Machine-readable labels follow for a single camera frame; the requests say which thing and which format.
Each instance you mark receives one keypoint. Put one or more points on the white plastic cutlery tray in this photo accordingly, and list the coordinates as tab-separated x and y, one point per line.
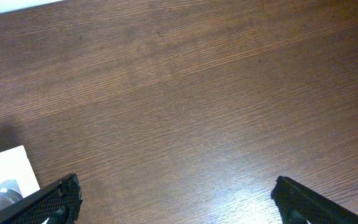
14	164

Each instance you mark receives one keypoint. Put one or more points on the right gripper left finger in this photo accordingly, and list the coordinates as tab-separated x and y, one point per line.
59	202

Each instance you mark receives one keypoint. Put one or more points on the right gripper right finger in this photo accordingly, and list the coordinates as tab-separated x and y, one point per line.
299	204

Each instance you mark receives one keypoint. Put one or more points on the steel spoon bowl down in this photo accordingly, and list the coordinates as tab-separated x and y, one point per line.
10	193

